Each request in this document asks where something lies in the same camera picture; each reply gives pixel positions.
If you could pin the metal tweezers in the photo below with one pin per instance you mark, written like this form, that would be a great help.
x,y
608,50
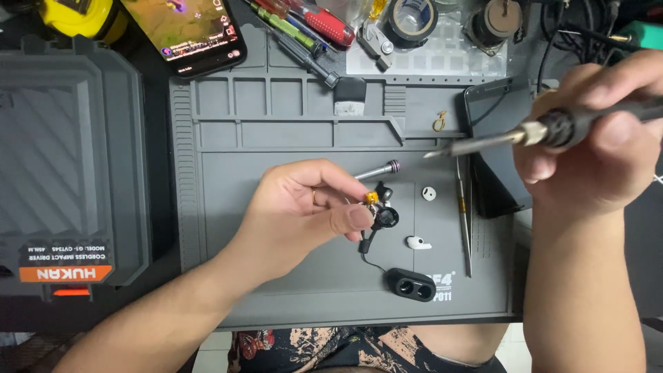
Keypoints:
x,y
464,223

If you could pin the black two-hole plastic housing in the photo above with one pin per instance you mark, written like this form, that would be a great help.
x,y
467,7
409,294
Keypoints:
x,y
411,285

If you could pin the round solder spool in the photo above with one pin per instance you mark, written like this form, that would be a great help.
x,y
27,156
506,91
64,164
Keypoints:
x,y
494,23

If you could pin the grey silicone repair mat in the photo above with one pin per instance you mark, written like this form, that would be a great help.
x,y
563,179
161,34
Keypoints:
x,y
311,290

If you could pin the black soldering iron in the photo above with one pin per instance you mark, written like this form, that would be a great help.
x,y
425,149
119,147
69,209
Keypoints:
x,y
481,145

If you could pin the grey metal clip tool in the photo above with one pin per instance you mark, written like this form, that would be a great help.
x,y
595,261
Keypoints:
x,y
374,44

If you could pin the black and white scraper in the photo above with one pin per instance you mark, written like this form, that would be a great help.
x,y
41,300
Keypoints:
x,y
349,96

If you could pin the black earphone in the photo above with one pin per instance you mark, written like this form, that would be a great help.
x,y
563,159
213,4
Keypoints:
x,y
386,217

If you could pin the grey plastic tool case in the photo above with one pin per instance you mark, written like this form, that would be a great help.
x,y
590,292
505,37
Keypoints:
x,y
67,166

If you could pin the yellow tape measure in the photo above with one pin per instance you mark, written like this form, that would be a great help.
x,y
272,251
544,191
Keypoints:
x,y
83,18

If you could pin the person's floral shorts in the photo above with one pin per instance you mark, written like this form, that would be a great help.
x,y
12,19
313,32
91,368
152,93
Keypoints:
x,y
331,349

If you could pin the black electrical tape roll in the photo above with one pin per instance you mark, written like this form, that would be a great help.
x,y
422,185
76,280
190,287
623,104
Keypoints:
x,y
399,23

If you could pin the white silicone ear tip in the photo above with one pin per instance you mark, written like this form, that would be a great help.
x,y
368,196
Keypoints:
x,y
428,193

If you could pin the person's right hand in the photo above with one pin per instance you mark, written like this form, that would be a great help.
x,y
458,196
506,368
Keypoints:
x,y
585,181

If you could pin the small yellow taped battery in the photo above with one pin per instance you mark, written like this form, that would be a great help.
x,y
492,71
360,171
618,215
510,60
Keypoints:
x,y
371,197

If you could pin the person's left hand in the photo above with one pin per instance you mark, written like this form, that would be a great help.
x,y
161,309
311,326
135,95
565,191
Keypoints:
x,y
290,217

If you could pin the smartphone with lit screen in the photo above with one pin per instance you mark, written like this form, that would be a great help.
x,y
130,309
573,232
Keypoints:
x,y
181,31

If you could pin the green plastic device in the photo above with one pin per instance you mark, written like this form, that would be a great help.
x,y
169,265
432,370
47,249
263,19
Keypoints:
x,y
645,35

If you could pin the dark smartphone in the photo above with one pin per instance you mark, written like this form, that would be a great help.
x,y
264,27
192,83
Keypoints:
x,y
492,197

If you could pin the white earbud shell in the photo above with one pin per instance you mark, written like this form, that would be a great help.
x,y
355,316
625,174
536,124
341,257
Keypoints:
x,y
417,242

